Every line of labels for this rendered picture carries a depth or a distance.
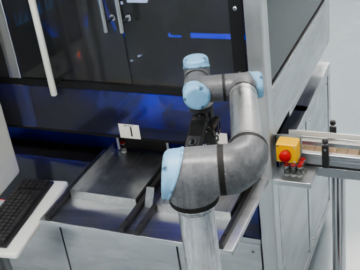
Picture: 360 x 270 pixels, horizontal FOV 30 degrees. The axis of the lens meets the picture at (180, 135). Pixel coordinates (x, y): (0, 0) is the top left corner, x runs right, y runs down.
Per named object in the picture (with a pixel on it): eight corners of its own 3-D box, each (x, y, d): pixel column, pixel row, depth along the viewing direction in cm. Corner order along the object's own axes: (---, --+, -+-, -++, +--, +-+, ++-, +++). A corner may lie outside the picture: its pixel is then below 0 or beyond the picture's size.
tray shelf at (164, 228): (104, 152, 269) (103, 148, 268) (274, 171, 242) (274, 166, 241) (39, 224, 231) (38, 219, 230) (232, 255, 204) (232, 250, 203)
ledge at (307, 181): (284, 163, 246) (284, 158, 245) (320, 166, 241) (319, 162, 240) (274, 184, 235) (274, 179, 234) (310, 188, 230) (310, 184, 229)
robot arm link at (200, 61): (180, 64, 187) (181, 52, 195) (185, 99, 193) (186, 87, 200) (208, 61, 187) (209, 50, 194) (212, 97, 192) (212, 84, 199)
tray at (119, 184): (114, 149, 266) (113, 141, 264) (174, 156, 256) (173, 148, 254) (71, 197, 239) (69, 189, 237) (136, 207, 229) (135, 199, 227)
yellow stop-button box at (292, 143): (281, 150, 235) (280, 133, 231) (301, 152, 232) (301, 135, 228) (276, 162, 229) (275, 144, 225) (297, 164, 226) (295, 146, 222)
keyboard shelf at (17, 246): (6, 182, 273) (5, 177, 272) (69, 186, 265) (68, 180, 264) (-53, 254, 236) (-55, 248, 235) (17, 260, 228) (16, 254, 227)
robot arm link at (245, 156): (275, 158, 142) (261, 58, 184) (223, 163, 143) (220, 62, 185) (277, 202, 148) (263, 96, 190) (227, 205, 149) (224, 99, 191)
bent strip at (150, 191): (149, 200, 232) (146, 186, 229) (157, 201, 231) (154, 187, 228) (132, 224, 221) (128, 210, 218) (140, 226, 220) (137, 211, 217)
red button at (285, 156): (281, 157, 228) (280, 147, 226) (292, 158, 227) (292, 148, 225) (278, 163, 225) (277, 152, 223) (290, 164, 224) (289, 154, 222)
